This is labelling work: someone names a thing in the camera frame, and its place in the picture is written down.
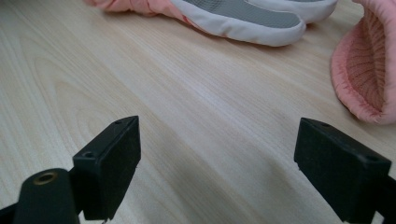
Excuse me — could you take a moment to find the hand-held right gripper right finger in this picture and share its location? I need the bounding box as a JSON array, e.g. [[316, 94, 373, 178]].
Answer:
[[293, 117, 393, 224]]

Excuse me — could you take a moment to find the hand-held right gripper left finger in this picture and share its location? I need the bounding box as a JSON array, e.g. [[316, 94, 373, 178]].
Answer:
[[72, 115, 142, 222]]

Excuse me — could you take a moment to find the pink glove with printed patch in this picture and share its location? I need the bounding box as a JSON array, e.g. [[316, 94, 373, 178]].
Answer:
[[330, 0, 396, 126]]

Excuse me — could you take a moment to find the pink glove with grey palm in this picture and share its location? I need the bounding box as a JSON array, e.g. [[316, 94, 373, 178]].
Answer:
[[83, 0, 339, 48]]

